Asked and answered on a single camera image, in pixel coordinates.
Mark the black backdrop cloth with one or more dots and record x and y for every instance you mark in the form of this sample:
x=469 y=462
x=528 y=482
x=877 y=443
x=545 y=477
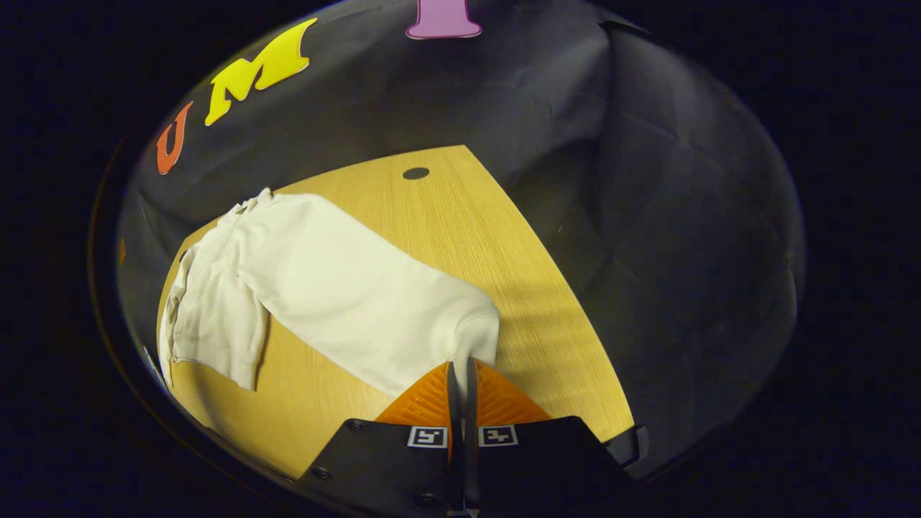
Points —
x=647 y=252

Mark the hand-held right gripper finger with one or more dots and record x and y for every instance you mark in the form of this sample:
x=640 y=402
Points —
x=470 y=460
x=455 y=460

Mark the cream long-sleeved sweater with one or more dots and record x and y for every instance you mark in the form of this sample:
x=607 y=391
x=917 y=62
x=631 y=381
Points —
x=345 y=288

